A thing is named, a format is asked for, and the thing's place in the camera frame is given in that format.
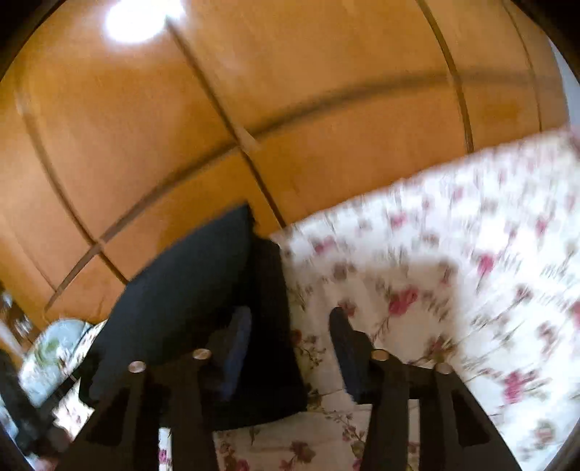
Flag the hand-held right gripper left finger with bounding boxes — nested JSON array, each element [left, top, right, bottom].
[[54, 307, 253, 471]]

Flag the pale green patterned pillow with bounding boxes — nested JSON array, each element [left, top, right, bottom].
[[20, 319, 94, 404]]

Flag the wooden wardrobe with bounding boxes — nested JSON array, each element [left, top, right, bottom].
[[0, 0, 572, 327]]

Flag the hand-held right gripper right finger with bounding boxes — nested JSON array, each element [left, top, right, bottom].
[[328, 307, 522, 471]]

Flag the floral bed sheet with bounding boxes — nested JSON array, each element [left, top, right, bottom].
[[18, 127, 580, 471]]

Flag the black pants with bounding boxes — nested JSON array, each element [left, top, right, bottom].
[[79, 204, 310, 431]]

